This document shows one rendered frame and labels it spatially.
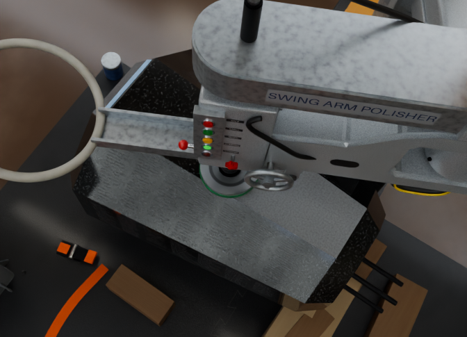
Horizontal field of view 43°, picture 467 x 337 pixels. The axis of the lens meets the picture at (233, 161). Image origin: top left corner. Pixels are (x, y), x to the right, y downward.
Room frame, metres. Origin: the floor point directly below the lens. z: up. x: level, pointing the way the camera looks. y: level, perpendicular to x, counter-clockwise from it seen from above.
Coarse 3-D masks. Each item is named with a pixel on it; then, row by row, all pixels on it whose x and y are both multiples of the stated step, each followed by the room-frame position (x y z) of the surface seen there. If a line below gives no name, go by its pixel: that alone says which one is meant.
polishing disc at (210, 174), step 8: (200, 168) 0.75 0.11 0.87; (208, 168) 0.76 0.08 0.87; (216, 168) 0.76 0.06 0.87; (208, 176) 0.72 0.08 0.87; (216, 176) 0.73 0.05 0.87; (224, 176) 0.73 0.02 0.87; (240, 176) 0.74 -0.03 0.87; (208, 184) 0.70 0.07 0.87; (216, 184) 0.70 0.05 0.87; (224, 184) 0.70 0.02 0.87; (232, 184) 0.71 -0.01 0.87; (240, 184) 0.71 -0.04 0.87; (224, 192) 0.67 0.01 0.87; (232, 192) 0.68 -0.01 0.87; (240, 192) 0.68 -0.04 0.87
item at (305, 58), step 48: (240, 0) 0.87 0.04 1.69; (192, 48) 0.74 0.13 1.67; (240, 48) 0.74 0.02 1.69; (288, 48) 0.76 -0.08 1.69; (336, 48) 0.78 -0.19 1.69; (384, 48) 0.80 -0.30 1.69; (432, 48) 0.82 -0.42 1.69; (240, 96) 0.66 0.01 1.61; (288, 96) 0.66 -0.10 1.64; (336, 96) 0.67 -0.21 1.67; (384, 96) 0.67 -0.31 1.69; (432, 96) 0.69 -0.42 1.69
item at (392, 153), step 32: (288, 128) 0.71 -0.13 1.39; (320, 128) 0.72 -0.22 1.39; (352, 128) 0.73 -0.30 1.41; (384, 128) 0.71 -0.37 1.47; (416, 128) 0.70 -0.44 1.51; (288, 160) 0.68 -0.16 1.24; (320, 160) 0.68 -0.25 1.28; (352, 160) 0.68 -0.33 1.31; (384, 160) 0.68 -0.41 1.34; (416, 160) 0.74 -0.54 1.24
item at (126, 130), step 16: (112, 112) 0.82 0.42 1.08; (128, 112) 0.82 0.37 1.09; (112, 128) 0.78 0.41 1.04; (128, 128) 0.79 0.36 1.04; (144, 128) 0.80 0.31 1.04; (160, 128) 0.80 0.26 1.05; (176, 128) 0.81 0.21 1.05; (192, 128) 0.82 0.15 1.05; (112, 144) 0.71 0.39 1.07; (128, 144) 0.71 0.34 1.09; (144, 144) 0.72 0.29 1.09; (160, 144) 0.75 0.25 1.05; (176, 144) 0.75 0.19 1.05
